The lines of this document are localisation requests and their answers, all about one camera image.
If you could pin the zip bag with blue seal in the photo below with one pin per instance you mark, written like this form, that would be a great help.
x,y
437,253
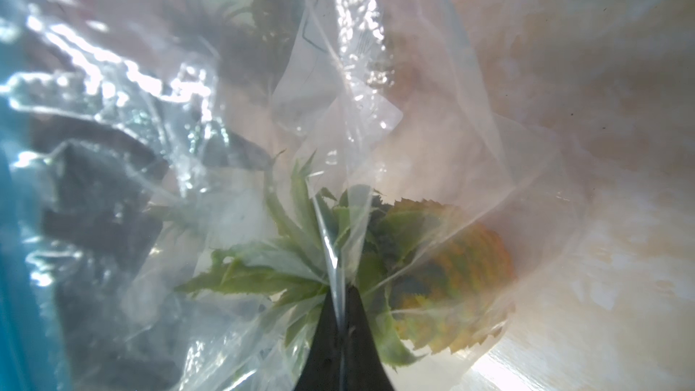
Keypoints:
x,y
126,160

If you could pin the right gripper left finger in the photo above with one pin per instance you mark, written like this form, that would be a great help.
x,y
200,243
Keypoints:
x,y
322,370

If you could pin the rear middle zip bag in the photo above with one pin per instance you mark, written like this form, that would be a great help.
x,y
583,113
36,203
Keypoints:
x,y
312,64

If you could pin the pineapple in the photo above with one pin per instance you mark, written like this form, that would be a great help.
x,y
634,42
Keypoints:
x,y
428,278

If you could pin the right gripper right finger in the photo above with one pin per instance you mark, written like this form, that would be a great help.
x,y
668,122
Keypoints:
x,y
361,367

